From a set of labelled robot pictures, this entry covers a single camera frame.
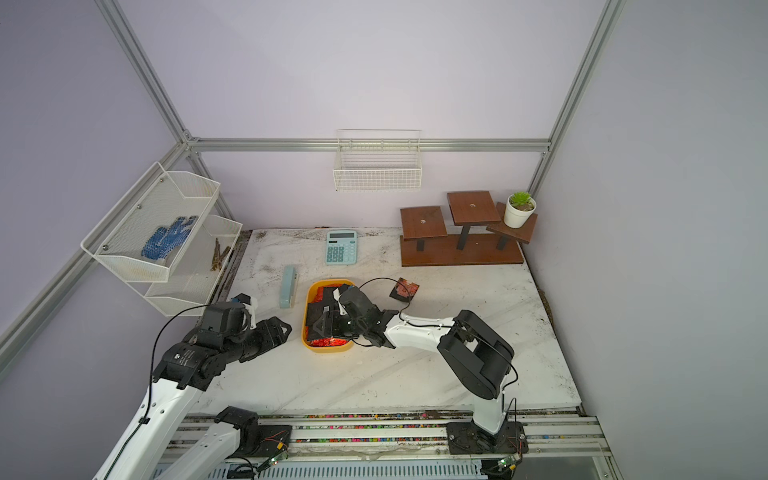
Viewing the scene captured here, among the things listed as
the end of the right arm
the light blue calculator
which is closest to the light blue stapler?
the light blue calculator

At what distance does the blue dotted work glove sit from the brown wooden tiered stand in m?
0.64

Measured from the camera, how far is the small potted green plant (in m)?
0.95

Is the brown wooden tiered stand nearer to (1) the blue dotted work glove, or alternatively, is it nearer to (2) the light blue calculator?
(2) the light blue calculator

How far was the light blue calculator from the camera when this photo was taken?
1129 millimetres

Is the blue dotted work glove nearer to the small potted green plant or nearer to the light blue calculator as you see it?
the light blue calculator

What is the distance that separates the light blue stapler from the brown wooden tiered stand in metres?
0.40

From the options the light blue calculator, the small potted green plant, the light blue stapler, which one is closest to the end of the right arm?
the light blue stapler

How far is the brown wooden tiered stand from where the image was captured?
976 millimetres

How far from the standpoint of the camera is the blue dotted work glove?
73 cm

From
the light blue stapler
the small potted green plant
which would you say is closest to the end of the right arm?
the light blue stapler
